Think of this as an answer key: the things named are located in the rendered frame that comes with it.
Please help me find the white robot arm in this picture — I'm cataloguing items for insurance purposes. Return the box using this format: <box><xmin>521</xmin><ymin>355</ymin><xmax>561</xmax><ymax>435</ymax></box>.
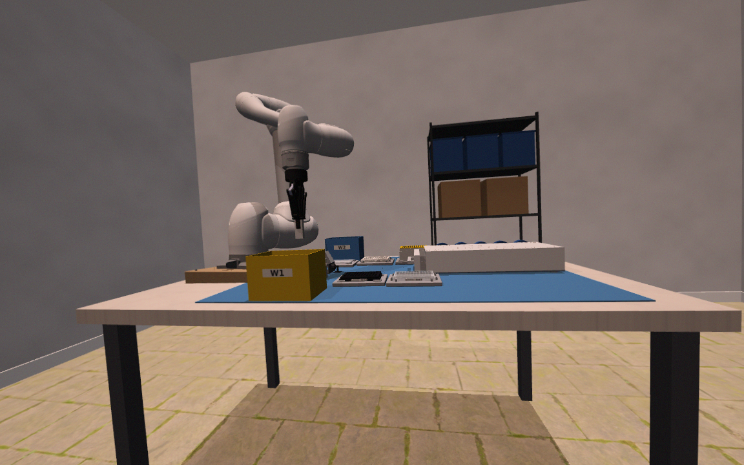
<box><xmin>216</xmin><ymin>92</ymin><xmax>354</xmax><ymax>269</ymax></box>

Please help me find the blue bench mat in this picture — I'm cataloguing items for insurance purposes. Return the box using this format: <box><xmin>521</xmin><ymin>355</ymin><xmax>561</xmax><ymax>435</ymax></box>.
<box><xmin>195</xmin><ymin>256</ymin><xmax>656</xmax><ymax>303</ymax></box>

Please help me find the black assay plate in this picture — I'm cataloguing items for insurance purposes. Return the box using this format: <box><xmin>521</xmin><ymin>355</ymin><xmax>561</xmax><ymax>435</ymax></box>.
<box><xmin>339</xmin><ymin>271</ymin><xmax>382</xmax><ymax>282</ymax></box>

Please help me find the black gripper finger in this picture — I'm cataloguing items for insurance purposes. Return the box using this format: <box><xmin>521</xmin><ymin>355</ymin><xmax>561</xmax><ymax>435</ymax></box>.
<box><xmin>301</xmin><ymin>187</ymin><xmax>307</xmax><ymax>228</ymax></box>
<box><xmin>286</xmin><ymin>184</ymin><xmax>304</xmax><ymax>239</ymax></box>

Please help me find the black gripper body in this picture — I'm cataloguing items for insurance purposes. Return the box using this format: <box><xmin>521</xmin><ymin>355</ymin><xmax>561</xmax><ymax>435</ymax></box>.
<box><xmin>285</xmin><ymin>169</ymin><xmax>308</xmax><ymax>197</ymax></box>

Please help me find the yellow open-top bin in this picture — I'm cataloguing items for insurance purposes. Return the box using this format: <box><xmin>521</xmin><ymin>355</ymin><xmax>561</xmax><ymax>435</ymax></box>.
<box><xmin>245</xmin><ymin>249</ymin><xmax>327</xmax><ymax>301</ymax></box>

